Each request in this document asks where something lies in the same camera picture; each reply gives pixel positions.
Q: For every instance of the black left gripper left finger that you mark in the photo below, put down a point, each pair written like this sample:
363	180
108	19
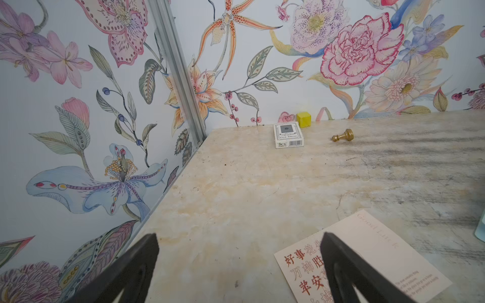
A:
127	279

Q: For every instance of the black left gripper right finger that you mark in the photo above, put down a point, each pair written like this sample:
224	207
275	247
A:
349	275

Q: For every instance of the pink card red characters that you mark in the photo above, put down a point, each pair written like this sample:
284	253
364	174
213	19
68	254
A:
303	267

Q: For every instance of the small brass knob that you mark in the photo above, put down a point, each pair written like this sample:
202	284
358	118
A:
346	135

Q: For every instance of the white playing card box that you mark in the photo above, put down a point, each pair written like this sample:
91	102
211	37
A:
288	135

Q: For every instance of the small yellow cube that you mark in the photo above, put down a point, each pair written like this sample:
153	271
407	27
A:
303	119

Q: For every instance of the aluminium corner post left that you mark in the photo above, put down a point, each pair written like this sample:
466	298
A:
166	30

